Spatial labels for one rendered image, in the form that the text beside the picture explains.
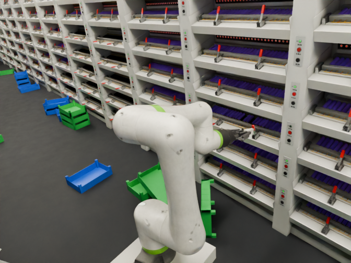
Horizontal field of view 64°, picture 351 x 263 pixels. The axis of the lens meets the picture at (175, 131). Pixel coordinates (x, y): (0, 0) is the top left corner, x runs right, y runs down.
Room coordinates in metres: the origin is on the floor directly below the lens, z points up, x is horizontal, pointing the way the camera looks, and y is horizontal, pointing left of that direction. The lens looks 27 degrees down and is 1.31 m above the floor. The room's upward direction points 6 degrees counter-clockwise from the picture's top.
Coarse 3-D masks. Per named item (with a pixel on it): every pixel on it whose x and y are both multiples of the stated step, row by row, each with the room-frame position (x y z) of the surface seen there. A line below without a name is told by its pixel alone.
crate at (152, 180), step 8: (152, 168) 1.71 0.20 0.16; (160, 168) 1.75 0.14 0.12; (144, 176) 1.68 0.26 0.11; (152, 176) 1.68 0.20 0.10; (160, 176) 1.69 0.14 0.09; (144, 184) 1.58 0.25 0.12; (152, 184) 1.62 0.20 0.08; (160, 184) 1.62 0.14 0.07; (152, 192) 1.51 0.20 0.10; (160, 192) 1.56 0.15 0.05; (160, 200) 1.50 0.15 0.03
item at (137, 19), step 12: (156, 0) 2.19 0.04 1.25; (168, 0) 2.08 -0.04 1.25; (132, 12) 2.26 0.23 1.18; (144, 12) 2.25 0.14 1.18; (156, 12) 2.14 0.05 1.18; (168, 12) 2.02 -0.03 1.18; (132, 24) 2.17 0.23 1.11; (144, 24) 2.05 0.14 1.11; (156, 24) 1.93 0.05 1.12; (168, 24) 1.84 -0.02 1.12
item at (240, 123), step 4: (212, 112) 1.65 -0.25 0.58; (216, 116) 1.60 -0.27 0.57; (220, 116) 1.58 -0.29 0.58; (224, 116) 1.57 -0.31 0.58; (224, 120) 1.56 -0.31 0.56; (228, 120) 1.53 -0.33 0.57; (232, 120) 1.51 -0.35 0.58; (236, 120) 1.50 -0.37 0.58; (240, 124) 1.46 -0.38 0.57; (244, 124) 1.44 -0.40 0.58; (248, 124) 1.43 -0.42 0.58; (252, 124) 1.42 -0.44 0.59; (244, 128) 1.42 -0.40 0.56; (248, 128) 1.41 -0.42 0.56; (256, 128) 1.38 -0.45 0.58; (260, 128) 1.36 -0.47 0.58; (264, 128) 1.35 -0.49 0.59; (264, 132) 1.34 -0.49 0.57; (268, 132) 1.32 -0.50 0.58; (272, 132) 1.31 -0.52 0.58; (276, 132) 1.30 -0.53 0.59; (276, 136) 1.29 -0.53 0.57
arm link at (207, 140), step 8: (200, 128) 1.07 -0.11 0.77; (208, 128) 1.08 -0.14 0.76; (200, 136) 1.06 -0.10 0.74; (208, 136) 1.06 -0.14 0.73; (216, 136) 1.10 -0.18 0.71; (200, 144) 1.04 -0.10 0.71; (208, 144) 1.04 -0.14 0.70; (216, 144) 1.08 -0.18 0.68; (200, 152) 1.05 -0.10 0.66; (208, 152) 1.05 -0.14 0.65
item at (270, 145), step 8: (208, 104) 1.74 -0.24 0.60; (216, 120) 1.59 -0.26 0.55; (216, 128) 1.54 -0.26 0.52; (224, 128) 1.49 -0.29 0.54; (232, 128) 1.47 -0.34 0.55; (240, 128) 1.44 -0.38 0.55; (272, 136) 1.30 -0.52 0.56; (256, 144) 1.31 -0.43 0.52; (264, 144) 1.26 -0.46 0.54; (272, 144) 1.25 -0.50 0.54; (272, 152) 1.24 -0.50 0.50
